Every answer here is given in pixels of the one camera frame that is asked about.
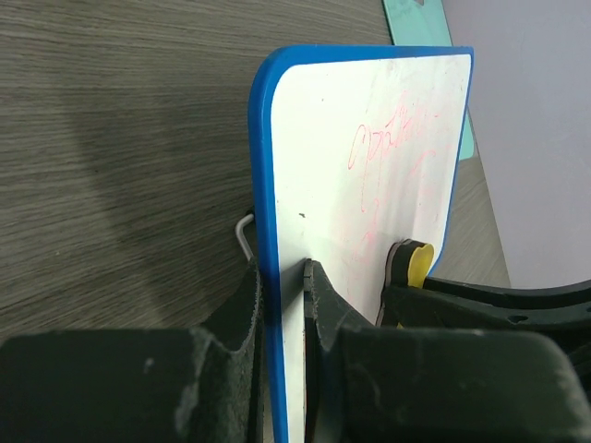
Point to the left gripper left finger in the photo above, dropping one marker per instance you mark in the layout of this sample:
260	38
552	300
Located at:
201	384

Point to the yellow whiteboard eraser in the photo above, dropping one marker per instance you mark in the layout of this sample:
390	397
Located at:
407	265

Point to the black wire board stand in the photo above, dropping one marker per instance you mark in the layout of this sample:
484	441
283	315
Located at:
245	234

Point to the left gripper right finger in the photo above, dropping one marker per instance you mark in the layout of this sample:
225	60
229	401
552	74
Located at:
410	384

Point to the teal cutting board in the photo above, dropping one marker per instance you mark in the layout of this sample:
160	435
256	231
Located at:
417	23

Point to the blue framed whiteboard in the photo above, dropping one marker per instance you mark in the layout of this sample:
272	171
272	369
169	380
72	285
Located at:
352	148

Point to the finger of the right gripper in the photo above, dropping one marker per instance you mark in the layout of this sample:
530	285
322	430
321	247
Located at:
561	313

